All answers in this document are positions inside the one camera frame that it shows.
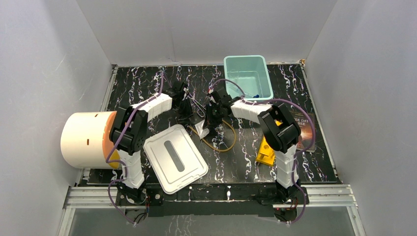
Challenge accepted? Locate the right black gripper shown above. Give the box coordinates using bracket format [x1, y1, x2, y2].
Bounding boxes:
[203, 104, 224, 129]

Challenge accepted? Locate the metal wire test tube holder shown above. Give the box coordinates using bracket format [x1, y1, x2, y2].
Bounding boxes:
[188, 94, 206, 118]

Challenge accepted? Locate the small white packet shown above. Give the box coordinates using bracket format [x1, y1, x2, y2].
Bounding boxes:
[194, 120, 209, 140]

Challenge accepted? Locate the tan rubber tube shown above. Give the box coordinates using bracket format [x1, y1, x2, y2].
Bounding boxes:
[200, 119, 238, 153]

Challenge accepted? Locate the white bin lid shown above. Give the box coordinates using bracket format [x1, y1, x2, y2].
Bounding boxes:
[143, 124, 209, 195]

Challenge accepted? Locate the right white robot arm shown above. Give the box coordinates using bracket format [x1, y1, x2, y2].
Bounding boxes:
[200, 88, 301, 204]

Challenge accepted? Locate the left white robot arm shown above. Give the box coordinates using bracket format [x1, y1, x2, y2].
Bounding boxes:
[106, 81, 194, 205]

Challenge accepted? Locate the teal plastic bin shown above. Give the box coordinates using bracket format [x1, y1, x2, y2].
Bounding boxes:
[224, 55, 273, 101]

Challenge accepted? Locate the yellow test tube rack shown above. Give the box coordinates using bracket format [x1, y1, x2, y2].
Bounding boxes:
[255, 136, 275, 167]

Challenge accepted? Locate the dark book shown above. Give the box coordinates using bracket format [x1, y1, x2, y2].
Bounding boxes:
[291, 111, 315, 150]

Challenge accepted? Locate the white and orange cylinder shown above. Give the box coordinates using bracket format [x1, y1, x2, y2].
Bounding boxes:
[60, 111, 120, 169]

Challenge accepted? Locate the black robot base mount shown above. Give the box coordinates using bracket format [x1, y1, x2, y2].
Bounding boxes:
[116, 183, 310, 221]

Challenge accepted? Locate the aluminium frame rail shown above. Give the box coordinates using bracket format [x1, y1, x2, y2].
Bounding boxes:
[63, 184, 357, 209]

